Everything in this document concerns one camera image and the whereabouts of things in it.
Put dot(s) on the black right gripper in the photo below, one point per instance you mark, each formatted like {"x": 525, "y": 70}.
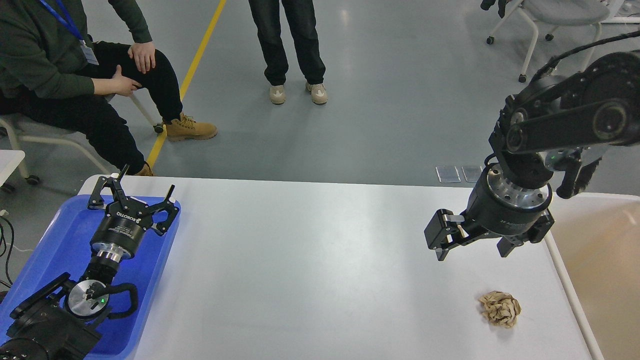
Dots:
{"x": 497, "y": 207}

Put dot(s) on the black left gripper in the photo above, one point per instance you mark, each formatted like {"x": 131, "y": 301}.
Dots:
{"x": 121, "y": 231}

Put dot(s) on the brown paper ball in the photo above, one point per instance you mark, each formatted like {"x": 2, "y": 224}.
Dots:
{"x": 500, "y": 308}

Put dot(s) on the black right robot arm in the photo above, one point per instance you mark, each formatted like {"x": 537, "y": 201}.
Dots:
{"x": 556, "y": 124}

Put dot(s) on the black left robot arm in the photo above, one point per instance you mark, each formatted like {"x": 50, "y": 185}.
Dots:
{"x": 87, "y": 290}

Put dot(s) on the right floor plate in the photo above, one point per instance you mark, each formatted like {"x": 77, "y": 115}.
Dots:
{"x": 472, "y": 173}

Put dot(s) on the floor plate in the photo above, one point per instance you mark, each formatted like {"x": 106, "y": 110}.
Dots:
{"x": 448, "y": 174}
{"x": 472, "y": 173}

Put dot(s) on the left floor plate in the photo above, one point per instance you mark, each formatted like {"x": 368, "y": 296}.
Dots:
{"x": 448, "y": 174}

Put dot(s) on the beige plastic bin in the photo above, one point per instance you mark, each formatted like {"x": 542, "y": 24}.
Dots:
{"x": 595, "y": 245}

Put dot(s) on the white side table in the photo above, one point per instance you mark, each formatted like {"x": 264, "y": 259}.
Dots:
{"x": 9, "y": 162}

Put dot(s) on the white chair under person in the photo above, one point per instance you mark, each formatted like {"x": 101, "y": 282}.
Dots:
{"x": 20, "y": 129}

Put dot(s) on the seated person green sweater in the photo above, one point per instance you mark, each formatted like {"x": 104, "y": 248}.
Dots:
{"x": 53, "y": 72}

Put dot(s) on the grey office chair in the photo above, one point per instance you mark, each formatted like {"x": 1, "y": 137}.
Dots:
{"x": 557, "y": 14}

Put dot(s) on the standing person black trousers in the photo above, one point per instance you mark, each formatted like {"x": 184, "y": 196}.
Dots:
{"x": 301, "y": 19}

